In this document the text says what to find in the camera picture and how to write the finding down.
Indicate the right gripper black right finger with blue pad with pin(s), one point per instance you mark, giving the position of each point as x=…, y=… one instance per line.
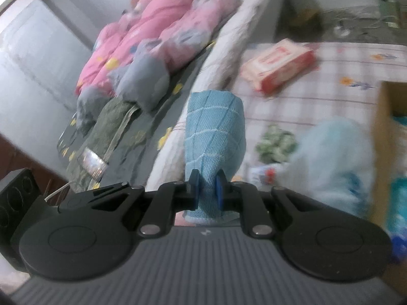
x=245, y=199

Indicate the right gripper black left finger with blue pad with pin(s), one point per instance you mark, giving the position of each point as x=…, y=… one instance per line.
x=167, y=201

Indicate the light blue checked towel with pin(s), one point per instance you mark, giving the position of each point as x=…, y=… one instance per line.
x=214, y=140

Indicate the dark green bed sheet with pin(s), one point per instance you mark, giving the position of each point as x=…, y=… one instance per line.
x=133, y=159

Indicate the green white knitted scrunchie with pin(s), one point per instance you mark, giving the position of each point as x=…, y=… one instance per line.
x=276, y=145

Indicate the black smartphone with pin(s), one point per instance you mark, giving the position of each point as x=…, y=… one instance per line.
x=93, y=164

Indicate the green patterned pillow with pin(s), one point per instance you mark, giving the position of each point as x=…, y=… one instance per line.
x=102, y=139

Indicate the white plastic bag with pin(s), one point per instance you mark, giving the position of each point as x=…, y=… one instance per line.
x=333, y=164

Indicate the red pink tissue pack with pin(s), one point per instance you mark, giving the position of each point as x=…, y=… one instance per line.
x=274, y=67

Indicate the plaid floral table cloth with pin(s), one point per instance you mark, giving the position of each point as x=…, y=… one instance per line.
x=344, y=82

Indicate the cardboard box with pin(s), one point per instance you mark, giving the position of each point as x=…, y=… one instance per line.
x=391, y=100

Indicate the pink grey quilt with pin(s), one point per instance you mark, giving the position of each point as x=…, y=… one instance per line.
x=134, y=57

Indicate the white cabinet door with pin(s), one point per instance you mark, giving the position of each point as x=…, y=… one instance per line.
x=41, y=60

